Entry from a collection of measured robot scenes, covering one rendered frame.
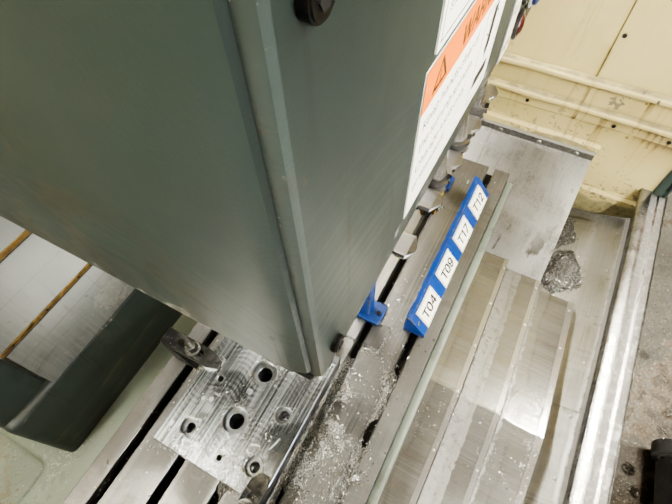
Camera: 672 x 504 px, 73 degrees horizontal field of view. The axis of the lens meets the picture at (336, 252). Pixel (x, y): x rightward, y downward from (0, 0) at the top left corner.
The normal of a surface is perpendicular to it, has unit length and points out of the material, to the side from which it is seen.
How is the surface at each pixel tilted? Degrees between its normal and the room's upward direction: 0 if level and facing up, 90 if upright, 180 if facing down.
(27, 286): 90
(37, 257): 89
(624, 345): 0
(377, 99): 90
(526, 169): 24
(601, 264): 17
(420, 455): 7
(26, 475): 0
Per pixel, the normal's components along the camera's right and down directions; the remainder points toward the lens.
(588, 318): -0.29, -0.63
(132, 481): -0.03, -0.54
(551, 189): -0.22, -0.18
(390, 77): 0.88, 0.39
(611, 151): -0.48, 0.72
